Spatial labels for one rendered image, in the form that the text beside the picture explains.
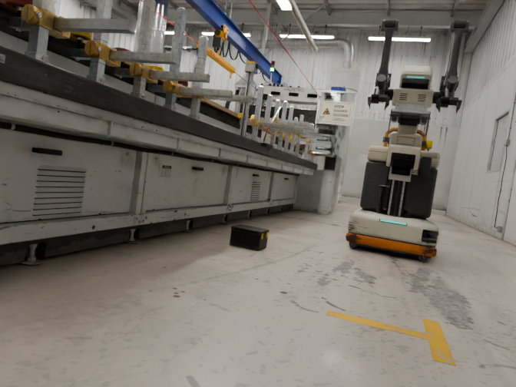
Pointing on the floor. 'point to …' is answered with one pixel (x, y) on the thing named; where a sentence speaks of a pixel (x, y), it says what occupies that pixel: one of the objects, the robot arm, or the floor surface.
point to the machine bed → (116, 178)
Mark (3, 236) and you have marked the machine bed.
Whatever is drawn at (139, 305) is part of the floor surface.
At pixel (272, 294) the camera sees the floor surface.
